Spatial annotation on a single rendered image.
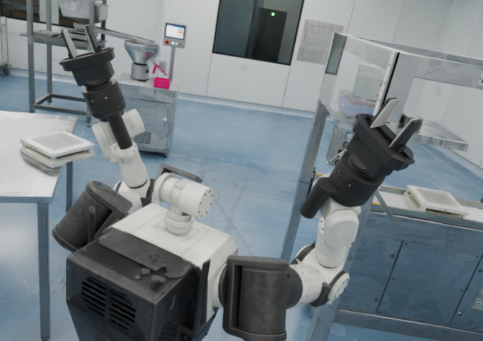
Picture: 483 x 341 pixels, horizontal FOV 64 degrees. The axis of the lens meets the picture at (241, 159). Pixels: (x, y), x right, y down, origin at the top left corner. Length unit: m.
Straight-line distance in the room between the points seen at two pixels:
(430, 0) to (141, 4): 4.82
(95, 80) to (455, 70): 0.96
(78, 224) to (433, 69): 1.01
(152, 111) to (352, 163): 3.54
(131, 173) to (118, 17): 5.89
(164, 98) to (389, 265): 2.71
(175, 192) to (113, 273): 0.19
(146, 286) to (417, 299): 2.08
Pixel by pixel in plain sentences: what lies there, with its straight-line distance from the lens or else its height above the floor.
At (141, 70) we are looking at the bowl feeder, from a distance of 4.33.
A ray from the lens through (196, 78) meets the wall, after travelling 6.93.
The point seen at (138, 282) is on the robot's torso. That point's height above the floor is 1.21.
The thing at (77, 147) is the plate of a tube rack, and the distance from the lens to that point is 2.09.
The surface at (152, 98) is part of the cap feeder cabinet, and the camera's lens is 4.13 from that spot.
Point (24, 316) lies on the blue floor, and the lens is 2.46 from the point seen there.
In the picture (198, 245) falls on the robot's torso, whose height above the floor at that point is 1.21.
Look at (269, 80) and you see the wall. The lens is 7.03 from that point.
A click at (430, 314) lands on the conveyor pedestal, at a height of 0.19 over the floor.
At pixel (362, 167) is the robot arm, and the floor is 1.44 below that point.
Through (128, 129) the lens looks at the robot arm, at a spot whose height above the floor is 1.33.
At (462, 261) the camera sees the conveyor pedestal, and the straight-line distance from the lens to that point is 2.55.
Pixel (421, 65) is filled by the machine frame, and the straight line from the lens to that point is 1.23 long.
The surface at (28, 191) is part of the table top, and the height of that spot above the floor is 0.82.
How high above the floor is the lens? 1.67
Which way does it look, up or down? 21 degrees down
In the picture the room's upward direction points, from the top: 10 degrees clockwise
